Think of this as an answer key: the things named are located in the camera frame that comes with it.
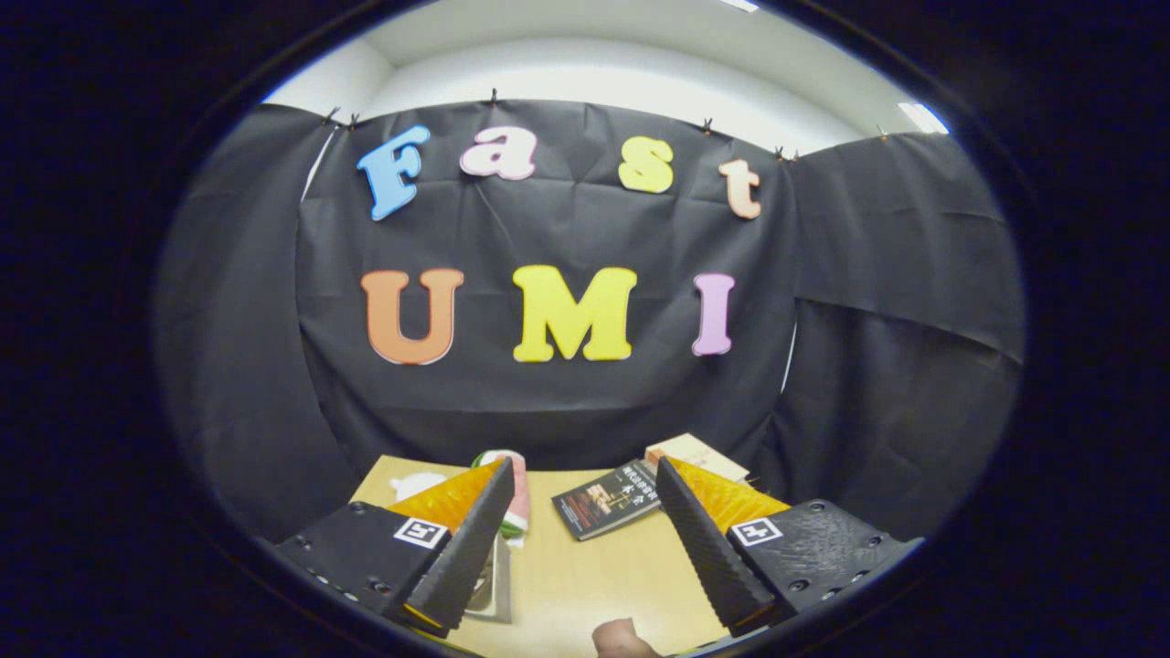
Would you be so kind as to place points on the beige paperback book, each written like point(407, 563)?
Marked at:
point(699, 454)

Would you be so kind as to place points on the ceiling light panel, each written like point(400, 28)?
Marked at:
point(739, 5)
point(923, 119)

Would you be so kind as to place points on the black cover book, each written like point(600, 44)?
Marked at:
point(603, 503)

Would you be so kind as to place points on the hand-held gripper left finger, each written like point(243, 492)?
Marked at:
point(462, 557)

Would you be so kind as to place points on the watermelon slice plush toy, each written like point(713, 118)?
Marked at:
point(519, 498)

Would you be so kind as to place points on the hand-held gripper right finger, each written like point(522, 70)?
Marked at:
point(704, 553)

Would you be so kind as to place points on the white plush toy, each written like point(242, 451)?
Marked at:
point(416, 484)

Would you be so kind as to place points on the foldable fabric storage box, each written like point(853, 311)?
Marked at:
point(498, 585)

